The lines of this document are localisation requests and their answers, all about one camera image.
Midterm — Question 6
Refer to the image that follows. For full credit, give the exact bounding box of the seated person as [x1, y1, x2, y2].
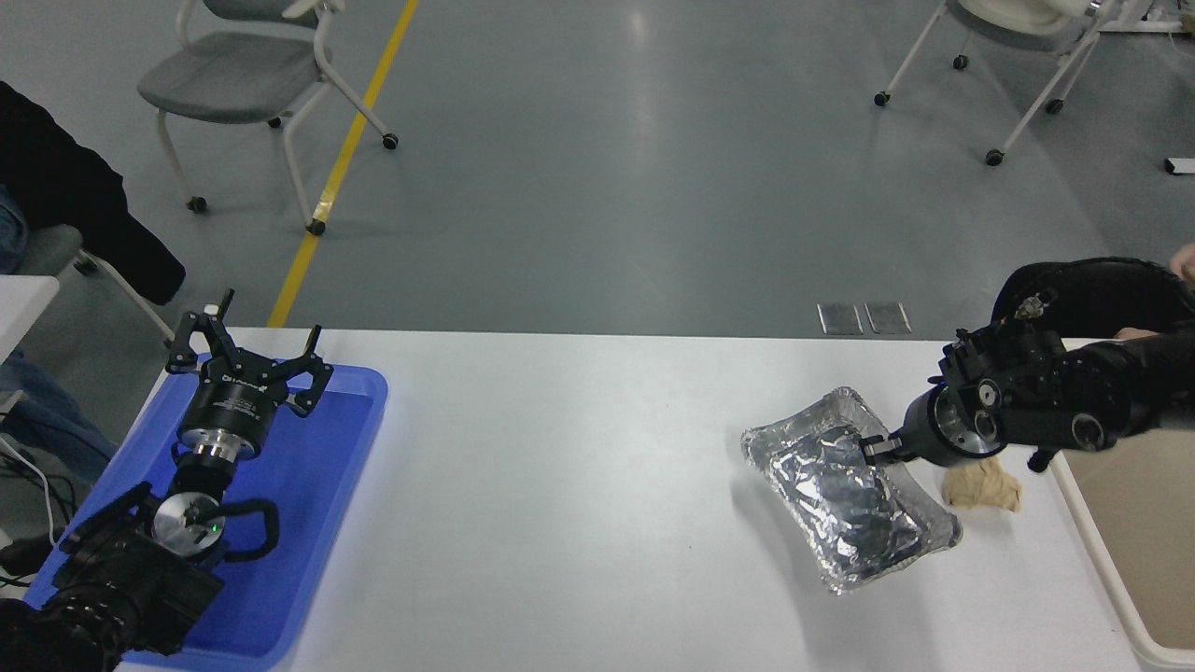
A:
[0, 79, 188, 486]

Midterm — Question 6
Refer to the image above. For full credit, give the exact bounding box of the silver foil tray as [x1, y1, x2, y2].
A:
[741, 386, 963, 596]

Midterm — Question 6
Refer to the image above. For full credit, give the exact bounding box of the crumpled tan paper ball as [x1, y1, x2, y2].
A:
[941, 457, 1023, 512]

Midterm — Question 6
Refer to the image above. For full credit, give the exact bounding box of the large pale bin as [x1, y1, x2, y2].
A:
[1050, 336, 1195, 672]

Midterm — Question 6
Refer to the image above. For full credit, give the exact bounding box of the small white table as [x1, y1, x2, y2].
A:
[0, 275, 60, 363]

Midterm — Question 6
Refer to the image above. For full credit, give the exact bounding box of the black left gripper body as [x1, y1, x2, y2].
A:
[177, 359, 288, 441]

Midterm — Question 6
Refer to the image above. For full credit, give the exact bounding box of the white cable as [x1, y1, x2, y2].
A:
[0, 434, 59, 547]

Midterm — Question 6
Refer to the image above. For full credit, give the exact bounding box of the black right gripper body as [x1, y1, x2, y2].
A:
[899, 385, 974, 469]

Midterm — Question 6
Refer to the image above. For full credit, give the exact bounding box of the grey padded seat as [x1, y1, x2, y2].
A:
[17, 224, 175, 339]

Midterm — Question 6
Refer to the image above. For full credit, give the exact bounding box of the person beside bin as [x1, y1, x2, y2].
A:
[990, 241, 1195, 343]

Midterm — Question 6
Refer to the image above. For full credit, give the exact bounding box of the white wheeled chair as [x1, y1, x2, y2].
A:
[874, 0, 1145, 167]

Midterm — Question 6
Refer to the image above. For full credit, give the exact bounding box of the grey wheeled chair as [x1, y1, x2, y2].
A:
[137, 0, 401, 236]

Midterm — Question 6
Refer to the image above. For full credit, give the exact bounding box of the blue plastic tray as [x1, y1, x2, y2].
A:
[21, 355, 389, 672]

